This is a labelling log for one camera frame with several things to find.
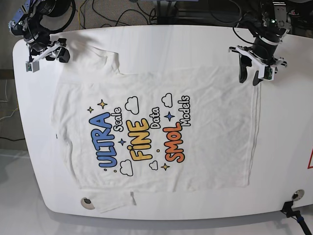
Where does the white printed T-shirt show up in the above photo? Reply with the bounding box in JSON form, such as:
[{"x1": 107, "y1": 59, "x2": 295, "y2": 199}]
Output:
[{"x1": 51, "y1": 41, "x2": 260, "y2": 213}]

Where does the right table grommet hole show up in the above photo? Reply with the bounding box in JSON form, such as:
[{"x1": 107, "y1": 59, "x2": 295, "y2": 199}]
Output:
[{"x1": 291, "y1": 189, "x2": 305, "y2": 201}]

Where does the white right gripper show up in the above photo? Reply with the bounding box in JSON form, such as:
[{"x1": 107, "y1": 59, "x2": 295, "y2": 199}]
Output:
[{"x1": 25, "y1": 38, "x2": 70, "y2": 72}]

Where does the black clamp with cable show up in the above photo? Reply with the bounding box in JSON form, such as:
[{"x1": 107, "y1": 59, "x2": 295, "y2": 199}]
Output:
[{"x1": 280, "y1": 201, "x2": 312, "y2": 235}]

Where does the left table grommet hole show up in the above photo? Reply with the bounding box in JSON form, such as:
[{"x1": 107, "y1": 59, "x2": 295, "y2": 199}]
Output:
[{"x1": 81, "y1": 197, "x2": 95, "y2": 210}]

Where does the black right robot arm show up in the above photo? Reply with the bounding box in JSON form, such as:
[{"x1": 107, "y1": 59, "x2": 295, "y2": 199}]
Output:
[{"x1": 9, "y1": 0, "x2": 140, "y2": 82}]

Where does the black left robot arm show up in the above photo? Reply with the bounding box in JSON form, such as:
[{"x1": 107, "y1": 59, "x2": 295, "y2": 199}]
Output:
[{"x1": 228, "y1": 0, "x2": 291, "y2": 86}]

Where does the table grommet hole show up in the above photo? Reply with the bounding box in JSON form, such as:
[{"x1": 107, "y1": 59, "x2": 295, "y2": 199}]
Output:
[
  {"x1": 291, "y1": 189, "x2": 305, "y2": 201},
  {"x1": 81, "y1": 197, "x2": 95, "y2": 210}
]

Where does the red white warning sticker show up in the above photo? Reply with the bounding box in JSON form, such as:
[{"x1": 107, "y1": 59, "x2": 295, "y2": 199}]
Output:
[{"x1": 307, "y1": 150, "x2": 313, "y2": 169}]

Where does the yellow cable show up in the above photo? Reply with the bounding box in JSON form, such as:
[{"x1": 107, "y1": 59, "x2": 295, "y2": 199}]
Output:
[{"x1": 76, "y1": 0, "x2": 87, "y2": 30}]

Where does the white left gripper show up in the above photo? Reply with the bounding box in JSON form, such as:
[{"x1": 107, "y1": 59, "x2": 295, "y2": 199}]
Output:
[{"x1": 228, "y1": 46, "x2": 288, "y2": 86}]

